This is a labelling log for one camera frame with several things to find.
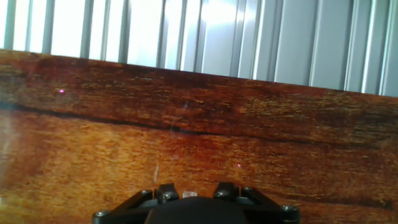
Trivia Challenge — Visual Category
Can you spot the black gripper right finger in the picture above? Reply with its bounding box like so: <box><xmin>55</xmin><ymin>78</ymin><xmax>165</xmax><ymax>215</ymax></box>
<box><xmin>214</xmin><ymin>182</ymin><xmax>301</xmax><ymax>224</ymax></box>

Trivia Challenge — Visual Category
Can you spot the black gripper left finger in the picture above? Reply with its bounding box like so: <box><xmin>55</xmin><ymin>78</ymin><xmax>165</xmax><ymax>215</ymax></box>
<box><xmin>92</xmin><ymin>182</ymin><xmax>180</xmax><ymax>224</ymax></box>

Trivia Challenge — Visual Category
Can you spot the glossy wood grain board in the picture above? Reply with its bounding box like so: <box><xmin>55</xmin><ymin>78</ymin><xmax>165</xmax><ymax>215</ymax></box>
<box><xmin>0</xmin><ymin>49</ymin><xmax>398</xmax><ymax>224</ymax></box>

